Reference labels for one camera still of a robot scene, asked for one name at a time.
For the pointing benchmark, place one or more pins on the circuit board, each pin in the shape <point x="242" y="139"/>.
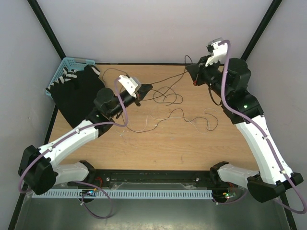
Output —
<point x="228" y="195"/>
<point x="88" y="192"/>

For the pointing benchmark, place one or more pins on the left black frame post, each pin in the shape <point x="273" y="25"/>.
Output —
<point x="47" y="28"/>

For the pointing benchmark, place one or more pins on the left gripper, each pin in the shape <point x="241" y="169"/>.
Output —
<point x="144" y="90"/>

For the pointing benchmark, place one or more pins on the black white striped cloth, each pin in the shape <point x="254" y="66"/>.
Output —
<point x="68" y="75"/>

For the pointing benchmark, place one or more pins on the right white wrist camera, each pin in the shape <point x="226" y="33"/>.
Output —
<point x="216" y="50"/>

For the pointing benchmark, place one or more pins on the left circuit board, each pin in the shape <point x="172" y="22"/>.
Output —
<point x="88" y="192"/>

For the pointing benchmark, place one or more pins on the light blue slotted cable duct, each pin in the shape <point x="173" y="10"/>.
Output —
<point x="131" y="194"/>

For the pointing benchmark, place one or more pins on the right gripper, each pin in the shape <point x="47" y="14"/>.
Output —
<point x="197" y="71"/>

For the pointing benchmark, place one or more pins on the right circuit board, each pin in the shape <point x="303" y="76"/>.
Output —
<point x="228" y="195"/>

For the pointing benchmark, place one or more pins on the black frame post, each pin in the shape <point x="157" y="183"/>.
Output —
<point x="270" y="12"/>
<point x="47" y="28"/>

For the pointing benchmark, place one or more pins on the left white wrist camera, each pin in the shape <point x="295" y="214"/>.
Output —
<point x="131" y="84"/>

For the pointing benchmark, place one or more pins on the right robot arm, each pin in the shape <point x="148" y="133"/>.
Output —
<point x="268" y="182"/>

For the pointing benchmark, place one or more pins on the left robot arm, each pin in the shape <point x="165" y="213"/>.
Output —
<point x="40" y="168"/>

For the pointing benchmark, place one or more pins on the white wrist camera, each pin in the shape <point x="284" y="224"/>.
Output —
<point x="131" y="84"/>
<point x="216" y="50"/>

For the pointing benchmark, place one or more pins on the right black frame post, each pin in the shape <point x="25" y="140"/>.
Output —
<point x="270" y="12"/>

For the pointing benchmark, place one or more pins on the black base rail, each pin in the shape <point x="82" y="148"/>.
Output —
<point x="200" y="179"/>

